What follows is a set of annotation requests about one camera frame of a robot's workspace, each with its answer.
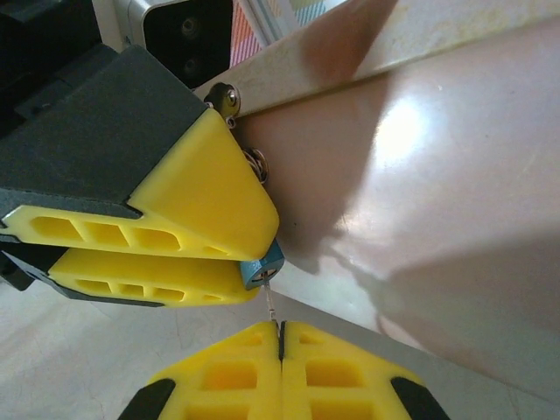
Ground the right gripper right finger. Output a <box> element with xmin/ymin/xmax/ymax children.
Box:
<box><xmin>279</xmin><ymin>321</ymin><xmax>452</xmax><ymax>420</ymax></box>

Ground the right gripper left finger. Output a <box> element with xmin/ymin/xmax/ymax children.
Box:
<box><xmin>117</xmin><ymin>321</ymin><xmax>284</xmax><ymax>420</ymax></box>

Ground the small blue padlock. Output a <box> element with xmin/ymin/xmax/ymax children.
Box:
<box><xmin>239</xmin><ymin>239</ymin><xmax>286</xmax><ymax>293</ymax></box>

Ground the pink printed box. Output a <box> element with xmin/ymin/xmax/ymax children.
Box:
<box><xmin>234</xmin><ymin>0</ymin><xmax>560</xmax><ymax>415</ymax></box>

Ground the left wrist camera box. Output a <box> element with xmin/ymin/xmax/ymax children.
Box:
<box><xmin>115</xmin><ymin>0</ymin><xmax>235</xmax><ymax>91</ymax></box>

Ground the aluminium frame post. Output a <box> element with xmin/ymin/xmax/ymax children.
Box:
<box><xmin>238</xmin><ymin>0</ymin><xmax>298</xmax><ymax>45</ymax></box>

